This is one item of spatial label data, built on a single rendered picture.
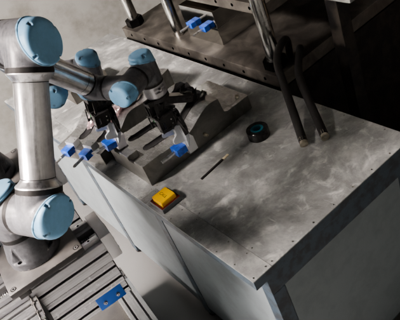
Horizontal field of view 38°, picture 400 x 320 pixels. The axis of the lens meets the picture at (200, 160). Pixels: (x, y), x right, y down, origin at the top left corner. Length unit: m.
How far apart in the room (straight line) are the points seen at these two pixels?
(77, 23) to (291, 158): 2.70
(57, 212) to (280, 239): 0.64
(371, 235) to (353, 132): 0.34
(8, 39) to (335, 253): 1.14
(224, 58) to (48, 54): 1.39
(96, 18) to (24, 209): 3.06
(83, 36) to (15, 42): 2.99
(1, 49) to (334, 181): 1.02
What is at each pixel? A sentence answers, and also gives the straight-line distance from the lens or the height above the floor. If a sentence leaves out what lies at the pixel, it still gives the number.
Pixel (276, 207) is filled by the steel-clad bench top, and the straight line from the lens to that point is 1.81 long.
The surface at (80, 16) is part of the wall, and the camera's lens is 4.38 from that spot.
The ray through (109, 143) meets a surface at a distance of 2.15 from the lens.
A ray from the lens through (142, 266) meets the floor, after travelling 3.03.
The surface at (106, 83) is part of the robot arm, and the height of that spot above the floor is 1.28.
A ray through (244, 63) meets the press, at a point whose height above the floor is 0.79.
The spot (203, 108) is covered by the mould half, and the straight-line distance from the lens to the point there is 2.13.
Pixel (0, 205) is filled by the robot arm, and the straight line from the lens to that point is 1.56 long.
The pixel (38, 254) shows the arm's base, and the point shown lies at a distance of 1.64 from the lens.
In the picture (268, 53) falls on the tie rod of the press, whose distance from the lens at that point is 2.45.
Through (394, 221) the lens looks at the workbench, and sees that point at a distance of 2.09.
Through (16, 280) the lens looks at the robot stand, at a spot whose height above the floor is 1.04.
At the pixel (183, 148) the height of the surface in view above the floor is 0.94.
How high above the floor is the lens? 2.03
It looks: 36 degrees down
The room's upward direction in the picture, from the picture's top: 24 degrees counter-clockwise
